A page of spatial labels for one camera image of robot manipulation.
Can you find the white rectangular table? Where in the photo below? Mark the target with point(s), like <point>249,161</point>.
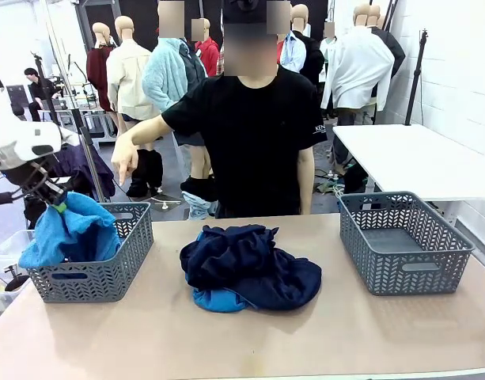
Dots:
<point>416,158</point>

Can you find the blue smooth fabric garment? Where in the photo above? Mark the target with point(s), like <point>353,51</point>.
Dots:
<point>218,302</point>

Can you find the light blue jeans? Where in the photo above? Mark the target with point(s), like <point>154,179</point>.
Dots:
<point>196,210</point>

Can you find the mannequin in red jacket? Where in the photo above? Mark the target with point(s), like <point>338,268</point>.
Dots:
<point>208,55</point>

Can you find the mannequin in black coat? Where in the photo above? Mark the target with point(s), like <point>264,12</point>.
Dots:
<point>392,47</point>

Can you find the mannequin in maroon garment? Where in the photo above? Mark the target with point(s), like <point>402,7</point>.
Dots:
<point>97,67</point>

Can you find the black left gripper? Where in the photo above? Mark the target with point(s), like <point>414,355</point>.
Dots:
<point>22,172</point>

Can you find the black baseball cap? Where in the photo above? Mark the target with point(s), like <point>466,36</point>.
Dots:
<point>242,17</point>

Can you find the silver light stand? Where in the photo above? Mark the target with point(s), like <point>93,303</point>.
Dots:
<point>93,166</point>

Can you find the mannequin in dark grey vest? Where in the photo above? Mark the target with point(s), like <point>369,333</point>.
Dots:
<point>194,71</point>

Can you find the mannequin in pale blue shirt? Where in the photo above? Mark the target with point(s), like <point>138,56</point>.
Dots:
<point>295,55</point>

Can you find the mannequin in cream jacket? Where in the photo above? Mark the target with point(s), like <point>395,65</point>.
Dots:
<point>127,79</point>

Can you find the black fuzzy boot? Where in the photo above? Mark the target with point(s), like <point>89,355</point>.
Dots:
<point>157,170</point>
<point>141,182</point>

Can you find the person in black t-shirt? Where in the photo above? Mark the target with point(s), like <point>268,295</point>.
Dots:
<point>250,138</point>

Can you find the dark purple cloth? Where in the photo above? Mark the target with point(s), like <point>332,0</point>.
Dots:
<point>88,170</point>

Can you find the mannequin in black jacket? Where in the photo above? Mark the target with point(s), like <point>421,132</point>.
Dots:
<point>311,59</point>

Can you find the person's right forearm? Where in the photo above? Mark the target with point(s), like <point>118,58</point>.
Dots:
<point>151,128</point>

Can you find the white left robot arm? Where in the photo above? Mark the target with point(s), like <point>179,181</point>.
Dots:
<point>20,134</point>

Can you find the black bag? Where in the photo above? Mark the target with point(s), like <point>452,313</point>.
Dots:
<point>32,215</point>

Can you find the cluttered background workbench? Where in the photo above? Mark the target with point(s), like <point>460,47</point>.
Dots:
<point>88,107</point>

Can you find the small mannequin in white top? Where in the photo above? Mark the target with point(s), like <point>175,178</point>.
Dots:
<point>327,47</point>

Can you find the seated person in black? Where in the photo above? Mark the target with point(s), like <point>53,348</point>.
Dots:
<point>38,89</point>

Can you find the mannequin in white shirt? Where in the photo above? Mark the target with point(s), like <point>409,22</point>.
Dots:
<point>357,67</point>

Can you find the clear plastic storage bin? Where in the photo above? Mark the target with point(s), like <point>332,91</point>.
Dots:
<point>1,302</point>
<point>8,241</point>

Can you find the thin black stand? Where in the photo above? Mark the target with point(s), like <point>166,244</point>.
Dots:
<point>48,91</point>

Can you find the person's right hand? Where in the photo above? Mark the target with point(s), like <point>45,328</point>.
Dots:
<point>125,152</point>

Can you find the black tripod stand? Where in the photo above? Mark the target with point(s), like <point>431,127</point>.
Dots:
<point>416,79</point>

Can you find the person's left forearm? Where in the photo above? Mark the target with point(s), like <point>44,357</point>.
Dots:
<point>306,186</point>

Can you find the grey woven-pattern plastic basket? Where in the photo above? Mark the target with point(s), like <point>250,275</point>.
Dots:
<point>404,281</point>
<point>107,285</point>

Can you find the navy blue garment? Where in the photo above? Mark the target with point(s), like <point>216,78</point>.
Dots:
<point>266,277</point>

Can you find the mannequin in light-blue fleece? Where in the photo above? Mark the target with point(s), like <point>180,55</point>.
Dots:
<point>163,75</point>

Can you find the bright blue terry top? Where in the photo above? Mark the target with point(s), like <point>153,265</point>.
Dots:
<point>80,221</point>

